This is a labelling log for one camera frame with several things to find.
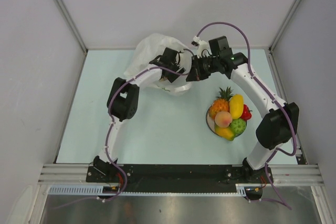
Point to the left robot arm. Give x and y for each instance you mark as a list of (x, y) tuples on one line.
[(124, 96)]

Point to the orange pink fake peach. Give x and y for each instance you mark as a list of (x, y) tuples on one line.
[(223, 119)]

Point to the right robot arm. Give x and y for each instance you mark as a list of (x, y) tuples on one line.
[(279, 118)]

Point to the round printed plate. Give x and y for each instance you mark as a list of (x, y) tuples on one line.
[(211, 123)]

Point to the yellow fake mango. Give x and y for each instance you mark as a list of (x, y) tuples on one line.
[(236, 106)]

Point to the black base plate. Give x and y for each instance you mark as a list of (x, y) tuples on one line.
[(190, 176)]

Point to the aluminium corner post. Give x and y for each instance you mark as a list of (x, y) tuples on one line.
[(60, 4), (288, 17)]

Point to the white plastic bag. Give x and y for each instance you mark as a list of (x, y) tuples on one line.
[(153, 46)]

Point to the orange green fake papaya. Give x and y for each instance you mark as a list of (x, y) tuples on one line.
[(225, 132)]

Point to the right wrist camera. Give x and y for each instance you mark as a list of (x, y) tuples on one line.
[(201, 45)]

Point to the left aluminium corner post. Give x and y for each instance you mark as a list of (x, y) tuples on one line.
[(60, 4)]

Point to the green fake fruit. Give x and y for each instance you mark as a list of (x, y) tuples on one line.
[(238, 126)]

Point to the white slotted cable duct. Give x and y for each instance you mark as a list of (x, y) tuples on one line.
[(110, 190)]

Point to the red fake pepper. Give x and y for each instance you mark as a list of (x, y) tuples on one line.
[(246, 115)]

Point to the right aluminium corner post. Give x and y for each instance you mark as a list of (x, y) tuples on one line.
[(288, 17)]

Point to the orange fake pineapple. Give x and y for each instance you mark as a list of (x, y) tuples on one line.
[(221, 103)]

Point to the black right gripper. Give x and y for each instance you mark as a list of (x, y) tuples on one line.
[(196, 73)]

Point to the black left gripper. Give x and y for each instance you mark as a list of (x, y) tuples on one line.
[(176, 63)]

